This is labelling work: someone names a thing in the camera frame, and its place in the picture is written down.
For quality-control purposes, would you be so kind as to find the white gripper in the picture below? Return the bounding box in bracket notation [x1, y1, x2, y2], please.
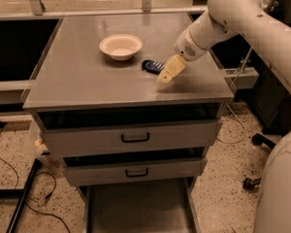
[157, 28, 207, 84]

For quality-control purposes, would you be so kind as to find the blue rxbar blueberry wrapper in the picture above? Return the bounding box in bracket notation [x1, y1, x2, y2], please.
[142, 60, 164, 75]

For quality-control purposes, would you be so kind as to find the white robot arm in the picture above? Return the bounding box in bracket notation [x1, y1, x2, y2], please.
[158, 0, 291, 233]

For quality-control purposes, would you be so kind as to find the grey drawer cabinet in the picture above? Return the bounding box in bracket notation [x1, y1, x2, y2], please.
[24, 14, 233, 233]

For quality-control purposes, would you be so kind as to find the upper grey drawer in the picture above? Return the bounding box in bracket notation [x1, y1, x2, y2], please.
[43, 119, 222, 157]

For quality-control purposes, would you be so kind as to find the grey drawer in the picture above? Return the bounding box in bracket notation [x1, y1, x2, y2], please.
[64, 157, 207, 186]
[43, 119, 222, 157]

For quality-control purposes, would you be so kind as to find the lower grey drawer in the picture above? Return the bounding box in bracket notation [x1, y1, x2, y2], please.
[64, 157, 207, 186]

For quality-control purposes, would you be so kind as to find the white paper bowl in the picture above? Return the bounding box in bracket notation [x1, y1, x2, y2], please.
[99, 34, 143, 61]

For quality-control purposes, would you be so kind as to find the black office chair base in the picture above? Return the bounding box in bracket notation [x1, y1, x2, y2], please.
[242, 132, 277, 191]

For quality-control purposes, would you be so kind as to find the black metal floor bar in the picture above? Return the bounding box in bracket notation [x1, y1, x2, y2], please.
[0, 159, 42, 233]

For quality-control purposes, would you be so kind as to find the black floor cable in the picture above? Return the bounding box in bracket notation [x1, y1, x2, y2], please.
[0, 150, 72, 233]

